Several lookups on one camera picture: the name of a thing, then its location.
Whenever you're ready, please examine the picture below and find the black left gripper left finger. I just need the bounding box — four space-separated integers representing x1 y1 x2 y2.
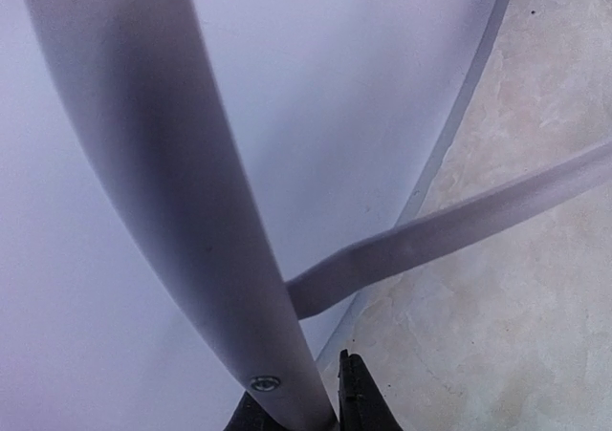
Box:
225 392 275 431

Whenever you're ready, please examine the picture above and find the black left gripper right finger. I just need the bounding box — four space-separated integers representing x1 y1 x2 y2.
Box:
339 350 402 431

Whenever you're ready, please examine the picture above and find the white perforated music stand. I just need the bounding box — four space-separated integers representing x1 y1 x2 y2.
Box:
25 0 611 430

